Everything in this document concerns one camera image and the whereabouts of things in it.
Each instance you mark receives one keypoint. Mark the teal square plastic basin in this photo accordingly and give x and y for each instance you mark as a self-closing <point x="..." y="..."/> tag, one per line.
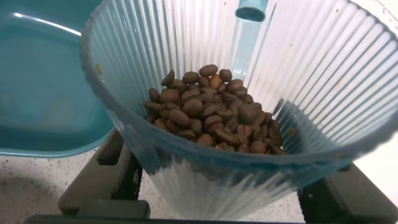
<point x="46" y="93"/>

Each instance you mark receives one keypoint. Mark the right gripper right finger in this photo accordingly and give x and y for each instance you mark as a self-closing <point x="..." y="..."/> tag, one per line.
<point x="351" y="199"/>

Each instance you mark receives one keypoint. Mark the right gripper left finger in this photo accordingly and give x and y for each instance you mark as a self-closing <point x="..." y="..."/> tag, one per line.
<point x="93" y="183"/>

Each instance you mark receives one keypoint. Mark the brown coffee beans pile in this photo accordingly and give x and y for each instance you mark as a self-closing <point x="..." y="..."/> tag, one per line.
<point x="211" y="115"/>

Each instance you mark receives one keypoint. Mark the transparent blue ribbed cup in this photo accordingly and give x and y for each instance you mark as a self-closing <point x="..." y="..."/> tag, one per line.
<point x="311" y="62"/>

